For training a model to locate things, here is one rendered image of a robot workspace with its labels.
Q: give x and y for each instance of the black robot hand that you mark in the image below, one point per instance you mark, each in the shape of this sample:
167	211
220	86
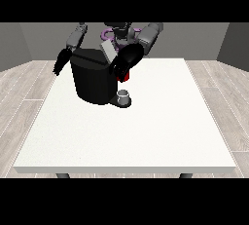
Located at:
128	59
61	60

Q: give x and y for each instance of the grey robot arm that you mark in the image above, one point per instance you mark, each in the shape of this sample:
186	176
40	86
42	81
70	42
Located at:
76	37
149	37

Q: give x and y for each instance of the pale grey machine lid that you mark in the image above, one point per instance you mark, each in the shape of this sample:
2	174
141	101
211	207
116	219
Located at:
108	51

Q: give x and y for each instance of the black coffee machine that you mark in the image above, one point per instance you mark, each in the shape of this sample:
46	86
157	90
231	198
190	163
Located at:
93	78

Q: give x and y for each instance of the small grey cup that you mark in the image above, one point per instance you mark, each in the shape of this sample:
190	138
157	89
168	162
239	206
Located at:
123	96

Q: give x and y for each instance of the dark table leg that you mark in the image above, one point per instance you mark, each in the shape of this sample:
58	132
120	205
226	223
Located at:
186	175
63	175

